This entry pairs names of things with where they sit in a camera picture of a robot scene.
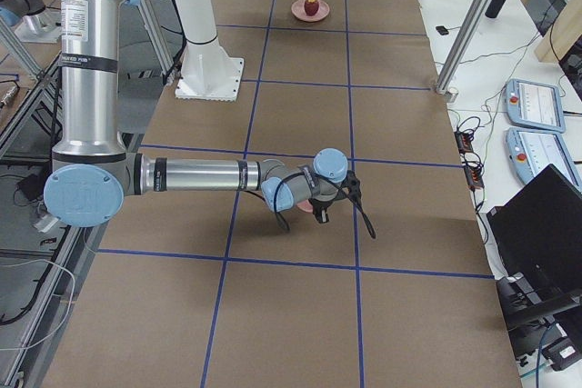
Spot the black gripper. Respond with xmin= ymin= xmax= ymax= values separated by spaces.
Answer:
xmin=311 ymin=198 xmax=335 ymax=224

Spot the pink bowl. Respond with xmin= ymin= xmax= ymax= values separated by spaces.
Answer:
xmin=296 ymin=200 xmax=314 ymax=214

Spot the red apple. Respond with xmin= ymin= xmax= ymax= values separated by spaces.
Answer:
xmin=303 ymin=0 xmax=320 ymax=16

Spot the pink plate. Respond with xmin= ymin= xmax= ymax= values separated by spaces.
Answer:
xmin=291 ymin=0 xmax=330 ymax=23

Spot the black orange power strip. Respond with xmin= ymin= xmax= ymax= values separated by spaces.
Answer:
xmin=455 ymin=131 xmax=485 ymax=192

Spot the lower blue teach pendant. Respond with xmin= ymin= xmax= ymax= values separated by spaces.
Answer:
xmin=505 ymin=127 xmax=581 ymax=189

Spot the blue teach pendant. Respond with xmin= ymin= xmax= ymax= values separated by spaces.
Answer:
xmin=504 ymin=78 xmax=566 ymax=133
xmin=505 ymin=127 xmax=581 ymax=189

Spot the small black square device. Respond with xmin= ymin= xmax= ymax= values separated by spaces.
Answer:
xmin=436 ymin=25 xmax=449 ymax=35

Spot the black laptop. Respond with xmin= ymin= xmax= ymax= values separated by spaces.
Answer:
xmin=487 ymin=164 xmax=581 ymax=292

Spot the upper blue teach pendant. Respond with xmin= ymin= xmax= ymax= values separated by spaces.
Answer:
xmin=504 ymin=78 xmax=566 ymax=133

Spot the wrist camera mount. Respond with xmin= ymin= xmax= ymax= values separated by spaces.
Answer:
xmin=338 ymin=170 xmax=376 ymax=239

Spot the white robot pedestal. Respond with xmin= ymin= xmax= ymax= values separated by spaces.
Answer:
xmin=175 ymin=0 xmax=245 ymax=102

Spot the aluminium frame post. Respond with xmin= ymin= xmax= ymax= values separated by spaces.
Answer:
xmin=435 ymin=0 xmax=491 ymax=103

